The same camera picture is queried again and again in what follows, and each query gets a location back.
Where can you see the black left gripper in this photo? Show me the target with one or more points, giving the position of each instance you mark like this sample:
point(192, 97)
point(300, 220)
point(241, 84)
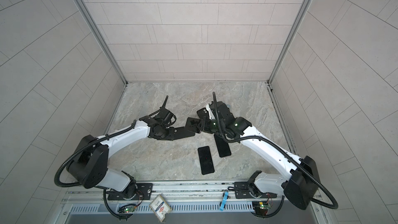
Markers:
point(172, 136)

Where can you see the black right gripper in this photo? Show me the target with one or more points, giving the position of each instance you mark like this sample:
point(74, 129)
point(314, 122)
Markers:
point(205, 128)

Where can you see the black phone case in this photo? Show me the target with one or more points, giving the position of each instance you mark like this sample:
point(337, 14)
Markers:
point(195, 125)
point(204, 113)

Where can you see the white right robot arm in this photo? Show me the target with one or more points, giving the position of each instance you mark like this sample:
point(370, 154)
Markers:
point(297, 187)

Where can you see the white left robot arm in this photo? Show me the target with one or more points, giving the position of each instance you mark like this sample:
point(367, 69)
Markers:
point(90, 165)

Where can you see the black phone right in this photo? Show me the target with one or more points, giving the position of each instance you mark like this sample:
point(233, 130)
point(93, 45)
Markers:
point(222, 147)

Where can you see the black phone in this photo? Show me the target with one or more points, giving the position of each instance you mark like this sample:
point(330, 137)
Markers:
point(222, 147)
point(205, 158)

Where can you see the black phone middle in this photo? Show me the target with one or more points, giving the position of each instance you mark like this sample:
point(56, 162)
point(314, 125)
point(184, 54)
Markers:
point(205, 158)

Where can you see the blue clip tag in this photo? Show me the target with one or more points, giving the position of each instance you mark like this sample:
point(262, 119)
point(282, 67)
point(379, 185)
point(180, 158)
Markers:
point(224, 201)

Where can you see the white label card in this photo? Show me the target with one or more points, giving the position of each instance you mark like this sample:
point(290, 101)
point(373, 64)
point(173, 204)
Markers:
point(160, 208)

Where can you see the right circuit board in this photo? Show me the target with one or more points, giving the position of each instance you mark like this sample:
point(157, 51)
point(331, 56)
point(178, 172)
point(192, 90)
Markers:
point(260, 209)

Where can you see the circuit board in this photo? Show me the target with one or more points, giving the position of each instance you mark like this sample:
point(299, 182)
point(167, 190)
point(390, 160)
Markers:
point(127, 209)
point(260, 209)

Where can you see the left circuit board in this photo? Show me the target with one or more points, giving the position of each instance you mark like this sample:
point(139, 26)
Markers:
point(127, 209)

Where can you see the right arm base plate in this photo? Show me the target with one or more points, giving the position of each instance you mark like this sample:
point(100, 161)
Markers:
point(245, 190)

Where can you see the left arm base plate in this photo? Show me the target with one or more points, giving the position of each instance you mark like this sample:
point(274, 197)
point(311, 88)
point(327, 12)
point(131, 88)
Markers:
point(135, 192)

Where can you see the aluminium front rail frame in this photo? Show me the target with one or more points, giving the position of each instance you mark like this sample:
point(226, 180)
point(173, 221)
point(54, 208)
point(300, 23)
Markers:
point(192, 202)

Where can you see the aluminium corner rail left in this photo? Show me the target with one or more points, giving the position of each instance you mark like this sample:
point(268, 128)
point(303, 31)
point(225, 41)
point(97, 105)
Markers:
point(99, 37)

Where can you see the aluminium corner rail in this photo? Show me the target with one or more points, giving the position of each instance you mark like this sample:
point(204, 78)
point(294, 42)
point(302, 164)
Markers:
point(297, 22)
point(99, 37)

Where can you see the aluminium corner rail right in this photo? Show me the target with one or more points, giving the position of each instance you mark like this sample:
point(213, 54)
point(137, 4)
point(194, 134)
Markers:
point(297, 22)

